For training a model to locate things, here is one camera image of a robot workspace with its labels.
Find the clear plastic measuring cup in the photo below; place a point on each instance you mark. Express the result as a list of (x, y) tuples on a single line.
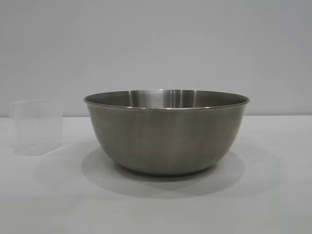
[(36, 126)]

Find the stainless steel mixing bowl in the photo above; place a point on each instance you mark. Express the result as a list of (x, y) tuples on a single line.
[(165, 136)]

